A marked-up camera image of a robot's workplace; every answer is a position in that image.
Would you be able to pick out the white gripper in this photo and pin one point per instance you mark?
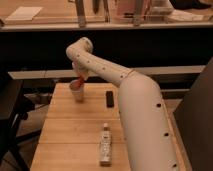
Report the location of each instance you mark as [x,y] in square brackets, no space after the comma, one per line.
[81,71]

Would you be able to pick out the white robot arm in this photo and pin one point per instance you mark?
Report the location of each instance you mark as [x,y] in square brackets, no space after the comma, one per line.
[141,106]

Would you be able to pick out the small black rectangular block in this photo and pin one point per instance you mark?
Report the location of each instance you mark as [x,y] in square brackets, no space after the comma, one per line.
[109,99]

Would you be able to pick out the white remote control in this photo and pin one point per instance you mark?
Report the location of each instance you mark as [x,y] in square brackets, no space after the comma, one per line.
[105,146]

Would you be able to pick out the white paper sheet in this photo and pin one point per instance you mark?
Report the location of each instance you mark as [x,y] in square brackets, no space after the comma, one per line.
[24,13]

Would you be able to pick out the black office chair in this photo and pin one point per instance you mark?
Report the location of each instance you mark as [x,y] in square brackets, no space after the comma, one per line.
[14,108]

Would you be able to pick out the dark panel at right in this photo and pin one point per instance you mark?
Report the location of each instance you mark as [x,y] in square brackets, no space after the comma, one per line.
[194,118]

